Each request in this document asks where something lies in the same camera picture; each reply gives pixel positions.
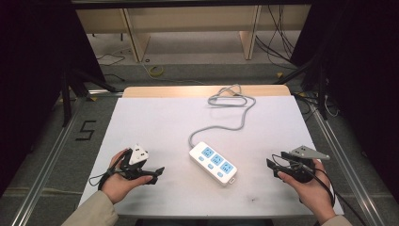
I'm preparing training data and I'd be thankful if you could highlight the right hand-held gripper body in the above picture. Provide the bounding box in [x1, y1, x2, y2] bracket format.
[283, 144, 331, 185]

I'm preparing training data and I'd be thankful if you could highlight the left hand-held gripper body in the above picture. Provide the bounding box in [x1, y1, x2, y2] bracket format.
[119, 143, 150, 181]

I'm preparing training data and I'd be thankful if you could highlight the person's right hand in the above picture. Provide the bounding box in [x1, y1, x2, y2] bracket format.
[277, 159, 337, 225]

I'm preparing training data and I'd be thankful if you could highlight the person's left hand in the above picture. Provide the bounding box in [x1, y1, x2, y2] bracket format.
[101, 148, 154, 205]

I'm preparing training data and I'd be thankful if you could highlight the white table mat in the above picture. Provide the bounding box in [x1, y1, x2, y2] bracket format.
[77, 95, 344, 219]

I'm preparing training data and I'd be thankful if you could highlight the white power strip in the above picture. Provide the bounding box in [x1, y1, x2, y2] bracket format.
[188, 140, 239, 187]

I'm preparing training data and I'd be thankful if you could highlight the black metal stand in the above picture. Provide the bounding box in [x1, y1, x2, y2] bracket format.
[59, 67, 119, 128]
[275, 55, 329, 121]

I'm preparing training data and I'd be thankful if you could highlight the yellow tape roll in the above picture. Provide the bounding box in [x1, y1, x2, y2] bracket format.
[148, 65, 165, 78]

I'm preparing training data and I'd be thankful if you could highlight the dark curtain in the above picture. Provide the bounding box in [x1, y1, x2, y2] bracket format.
[290, 0, 399, 194]
[0, 0, 106, 197]

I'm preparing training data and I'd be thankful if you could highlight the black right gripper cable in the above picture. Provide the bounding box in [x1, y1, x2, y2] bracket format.
[271, 153, 369, 226]

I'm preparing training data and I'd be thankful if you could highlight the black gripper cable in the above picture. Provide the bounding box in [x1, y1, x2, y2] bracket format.
[88, 150, 133, 191]
[271, 153, 369, 226]

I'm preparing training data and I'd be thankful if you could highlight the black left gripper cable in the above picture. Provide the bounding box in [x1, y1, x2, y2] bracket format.
[88, 150, 133, 191]

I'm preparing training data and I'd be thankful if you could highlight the aluminium floor rail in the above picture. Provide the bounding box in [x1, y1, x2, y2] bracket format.
[10, 89, 124, 226]
[293, 92, 388, 226]

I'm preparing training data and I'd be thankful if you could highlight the grey power strip cord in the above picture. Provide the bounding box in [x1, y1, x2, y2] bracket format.
[187, 83, 257, 149]

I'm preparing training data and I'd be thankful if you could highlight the white cable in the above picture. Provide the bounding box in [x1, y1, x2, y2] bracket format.
[323, 93, 341, 118]

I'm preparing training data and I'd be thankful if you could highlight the thin black floor cable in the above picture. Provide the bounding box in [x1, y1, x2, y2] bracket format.
[95, 52, 127, 83]

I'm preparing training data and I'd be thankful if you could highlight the bundle of black floor cables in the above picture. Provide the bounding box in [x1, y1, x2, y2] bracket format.
[254, 4, 297, 68]

